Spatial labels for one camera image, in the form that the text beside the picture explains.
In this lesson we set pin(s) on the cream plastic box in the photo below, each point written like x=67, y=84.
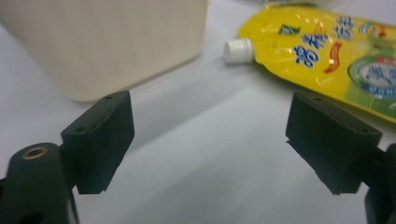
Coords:
x=106, y=43

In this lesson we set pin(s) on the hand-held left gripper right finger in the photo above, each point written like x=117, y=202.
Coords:
x=330, y=146

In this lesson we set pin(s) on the yellow spout seasoning pouch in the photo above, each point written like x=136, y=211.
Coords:
x=330, y=53

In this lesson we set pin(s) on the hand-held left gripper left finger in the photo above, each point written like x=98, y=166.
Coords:
x=99, y=143

